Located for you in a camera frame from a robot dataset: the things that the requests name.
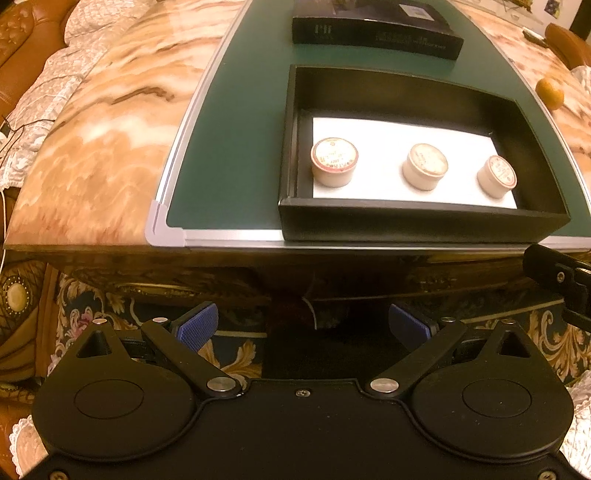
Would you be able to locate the white paper sheet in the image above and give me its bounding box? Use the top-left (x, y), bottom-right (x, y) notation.
top-left (312, 117), bottom-right (518, 211)

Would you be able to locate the thin black cable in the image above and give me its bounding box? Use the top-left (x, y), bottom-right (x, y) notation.
top-left (0, 114), bottom-right (58, 141)

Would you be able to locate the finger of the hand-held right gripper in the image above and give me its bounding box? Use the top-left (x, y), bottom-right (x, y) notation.
top-left (523, 244), bottom-right (591, 334)

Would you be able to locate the green board with aluminium frame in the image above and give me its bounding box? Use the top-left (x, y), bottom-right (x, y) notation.
top-left (144, 0), bottom-right (591, 250)

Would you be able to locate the black open box tray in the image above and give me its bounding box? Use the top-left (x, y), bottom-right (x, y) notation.
top-left (277, 65), bottom-right (573, 243)

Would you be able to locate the brown leather chair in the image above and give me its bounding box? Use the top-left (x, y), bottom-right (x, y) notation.
top-left (545, 23), bottom-right (591, 69)

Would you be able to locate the white lace cloth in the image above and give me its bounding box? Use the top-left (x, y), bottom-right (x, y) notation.
top-left (0, 0), bottom-right (155, 191)

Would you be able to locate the brown leather sofa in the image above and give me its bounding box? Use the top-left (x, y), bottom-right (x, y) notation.
top-left (0, 0), bottom-right (88, 121)

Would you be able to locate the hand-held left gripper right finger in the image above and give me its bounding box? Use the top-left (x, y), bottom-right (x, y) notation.
top-left (365, 302), bottom-right (536, 398)

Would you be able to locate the marble desktop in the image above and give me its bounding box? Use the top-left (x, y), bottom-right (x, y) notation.
top-left (2, 0), bottom-right (591, 303)

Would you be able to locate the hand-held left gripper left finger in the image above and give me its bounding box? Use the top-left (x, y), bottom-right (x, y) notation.
top-left (69, 302), bottom-right (242, 398)

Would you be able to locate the floral patterned rug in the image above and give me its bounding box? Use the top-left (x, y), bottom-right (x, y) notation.
top-left (0, 258), bottom-right (591, 480)

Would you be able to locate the orange fruit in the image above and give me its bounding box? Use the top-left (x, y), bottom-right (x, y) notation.
top-left (536, 77), bottom-right (566, 111)

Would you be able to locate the small white round jar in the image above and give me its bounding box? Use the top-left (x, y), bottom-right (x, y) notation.
top-left (403, 143), bottom-right (450, 191)
top-left (476, 155), bottom-right (516, 199)
top-left (310, 137), bottom-right (360, 189)

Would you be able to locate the black closed flat box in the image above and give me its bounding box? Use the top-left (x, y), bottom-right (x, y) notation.
top-left (292, 0), bottom-right (464, 61)

